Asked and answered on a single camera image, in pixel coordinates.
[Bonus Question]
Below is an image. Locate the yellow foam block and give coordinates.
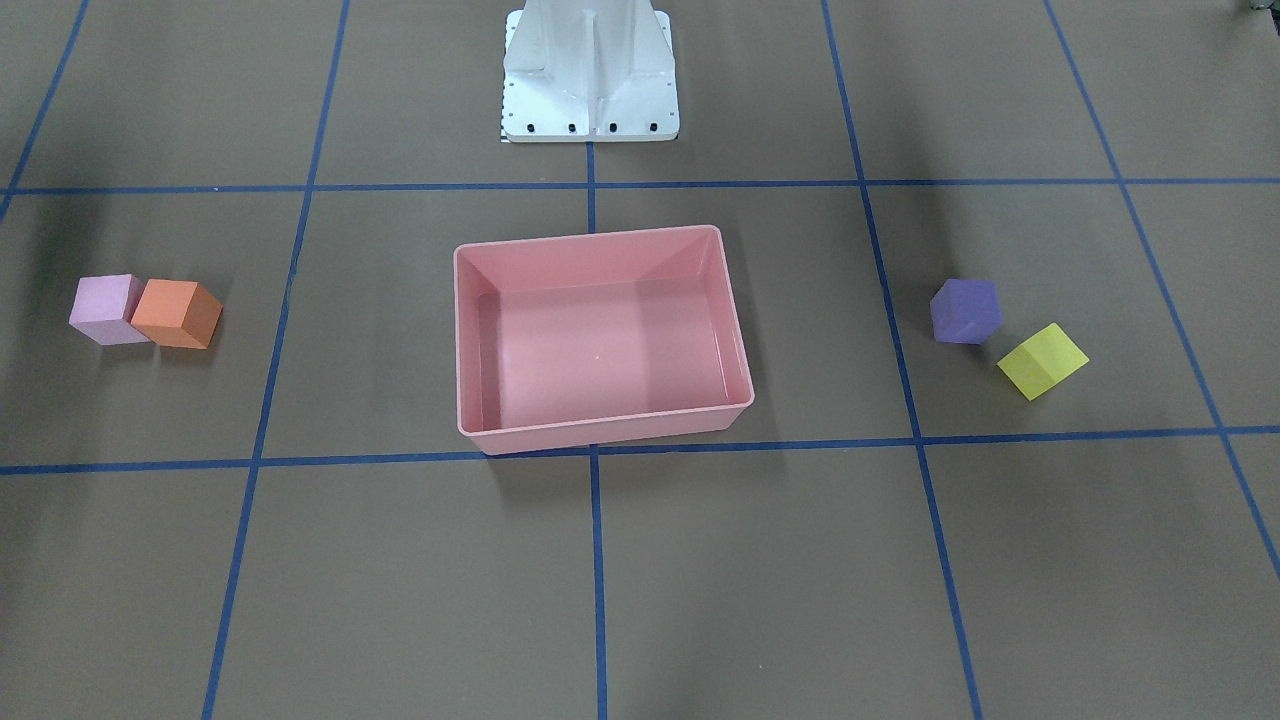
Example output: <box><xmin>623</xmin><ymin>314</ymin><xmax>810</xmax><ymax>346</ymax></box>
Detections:
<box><xmin>996</xmin><ymin>323</ymin><xmax>1089</xmax><ymax>401</ymax></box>

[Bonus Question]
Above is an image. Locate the pink foam block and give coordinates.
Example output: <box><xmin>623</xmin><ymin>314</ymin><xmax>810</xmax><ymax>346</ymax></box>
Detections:
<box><xmin>68</xmin><ymin>274</ymin><xmax>150</xmax><ymax>346</ymax></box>

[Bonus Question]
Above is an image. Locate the orange foam block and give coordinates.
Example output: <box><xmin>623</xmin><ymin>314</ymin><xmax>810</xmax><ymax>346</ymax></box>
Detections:
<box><xmin>131</xmin><ymin>278</ymin><xmax>223</xmax><ymax>350</ymax></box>

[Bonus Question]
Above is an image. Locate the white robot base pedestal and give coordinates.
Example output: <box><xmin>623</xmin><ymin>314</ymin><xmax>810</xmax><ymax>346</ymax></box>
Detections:
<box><xmin>500</xmin><ymin>1</ymin><xmax>681</xmax><ymax>143</ymax></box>

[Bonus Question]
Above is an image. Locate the pink plastic bin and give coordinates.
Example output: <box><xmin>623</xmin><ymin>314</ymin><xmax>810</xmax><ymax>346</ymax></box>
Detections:
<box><xmin>452</xmin><ymin>225</ymin><xmax>756</xmax><ymax>456</ymax></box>

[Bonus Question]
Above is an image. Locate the purple foam block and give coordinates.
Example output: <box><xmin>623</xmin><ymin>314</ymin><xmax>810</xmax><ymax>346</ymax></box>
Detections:
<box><xmin>931</xmin><ymin>278</ymin><xmax>1004</xmax><ymax>345</ymax></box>

